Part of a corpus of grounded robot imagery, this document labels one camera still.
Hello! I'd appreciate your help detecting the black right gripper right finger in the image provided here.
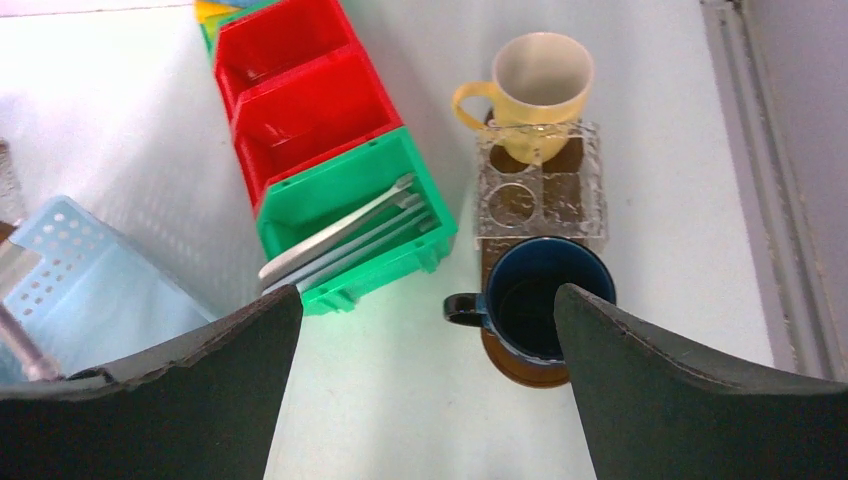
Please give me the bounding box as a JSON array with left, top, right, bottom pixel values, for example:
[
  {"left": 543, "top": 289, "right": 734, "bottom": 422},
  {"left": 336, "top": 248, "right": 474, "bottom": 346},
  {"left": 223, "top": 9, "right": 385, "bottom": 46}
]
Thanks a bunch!
[{"left": 554, "top": 285, "right": 847, "bottom": 479}]

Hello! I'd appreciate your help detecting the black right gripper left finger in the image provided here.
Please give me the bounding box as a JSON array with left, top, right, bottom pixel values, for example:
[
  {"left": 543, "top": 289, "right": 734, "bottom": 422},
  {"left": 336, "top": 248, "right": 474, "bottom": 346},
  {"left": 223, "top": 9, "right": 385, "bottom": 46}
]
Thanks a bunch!
[{"left": 1, "top": 286, "right": 303, "bottom": 479}]

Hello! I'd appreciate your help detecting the light blue plastic basket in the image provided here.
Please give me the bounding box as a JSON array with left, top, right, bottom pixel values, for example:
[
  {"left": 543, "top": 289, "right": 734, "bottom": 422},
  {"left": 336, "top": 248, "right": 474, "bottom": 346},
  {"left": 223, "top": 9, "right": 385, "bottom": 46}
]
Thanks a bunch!
[{"left": 1, "top": 196, "right": 216, "bottom": 378}]

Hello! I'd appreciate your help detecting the dark blue ceramic mug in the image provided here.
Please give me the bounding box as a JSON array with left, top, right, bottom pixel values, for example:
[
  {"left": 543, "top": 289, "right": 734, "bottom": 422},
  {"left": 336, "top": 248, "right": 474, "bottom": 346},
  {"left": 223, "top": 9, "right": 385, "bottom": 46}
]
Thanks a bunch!
[{"left": 442, "top": 236, "right": 617, "bottom": 366}]

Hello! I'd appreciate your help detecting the green bin with toothbrushes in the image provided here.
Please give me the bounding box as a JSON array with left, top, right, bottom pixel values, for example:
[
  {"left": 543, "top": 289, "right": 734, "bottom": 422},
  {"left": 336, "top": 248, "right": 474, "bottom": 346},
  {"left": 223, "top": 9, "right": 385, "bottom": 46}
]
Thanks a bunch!
[{"left": 257, "top": 127, "right": 457, "bottom": 315}]

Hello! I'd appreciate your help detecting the clear glass rectangular container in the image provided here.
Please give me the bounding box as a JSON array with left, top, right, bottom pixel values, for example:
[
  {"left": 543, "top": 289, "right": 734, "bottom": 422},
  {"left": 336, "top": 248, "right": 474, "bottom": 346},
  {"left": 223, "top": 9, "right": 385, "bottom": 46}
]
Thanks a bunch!
[{"left": 474, "top": 121, "right": 609, "bottom": 253}]

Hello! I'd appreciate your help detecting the yellow ceramic mug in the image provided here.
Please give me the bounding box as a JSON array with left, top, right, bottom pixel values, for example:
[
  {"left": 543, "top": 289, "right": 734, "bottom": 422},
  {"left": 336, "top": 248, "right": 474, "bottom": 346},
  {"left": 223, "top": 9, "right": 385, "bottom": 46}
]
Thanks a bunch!
[{"left": 451, "top": 32, "right": 595, "bottom": 165}]

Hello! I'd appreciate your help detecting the brown oval wooden tray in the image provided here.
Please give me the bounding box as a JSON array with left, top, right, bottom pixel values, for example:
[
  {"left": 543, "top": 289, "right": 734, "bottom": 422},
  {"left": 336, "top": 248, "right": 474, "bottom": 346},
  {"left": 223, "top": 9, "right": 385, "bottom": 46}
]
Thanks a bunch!
[{"left": 478, "top": 109, "right": 588, "bottom": 390}]

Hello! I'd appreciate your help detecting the green bin with toothpaste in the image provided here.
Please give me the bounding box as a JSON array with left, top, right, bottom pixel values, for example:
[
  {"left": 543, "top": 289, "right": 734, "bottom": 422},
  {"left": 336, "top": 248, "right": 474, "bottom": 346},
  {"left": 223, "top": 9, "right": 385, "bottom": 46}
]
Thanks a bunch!
[{"left": 193, "top": 0, "right": 274, "bottom": 59}]

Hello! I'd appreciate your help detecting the yellow toothpaste tube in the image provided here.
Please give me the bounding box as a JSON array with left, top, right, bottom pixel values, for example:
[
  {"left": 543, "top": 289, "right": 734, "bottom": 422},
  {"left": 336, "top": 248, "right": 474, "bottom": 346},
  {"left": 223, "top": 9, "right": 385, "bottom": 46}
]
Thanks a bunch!
[{"left": 193, "top": 0, "right": 241, "bottom": 23}]

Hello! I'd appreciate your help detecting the red plastic bin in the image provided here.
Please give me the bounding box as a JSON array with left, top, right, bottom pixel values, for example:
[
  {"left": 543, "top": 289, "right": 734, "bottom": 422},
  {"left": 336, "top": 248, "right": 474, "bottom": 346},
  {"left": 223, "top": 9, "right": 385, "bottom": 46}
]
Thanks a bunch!
[{"left": 213, "top": 0, "right": 402, "bottom": 211}]

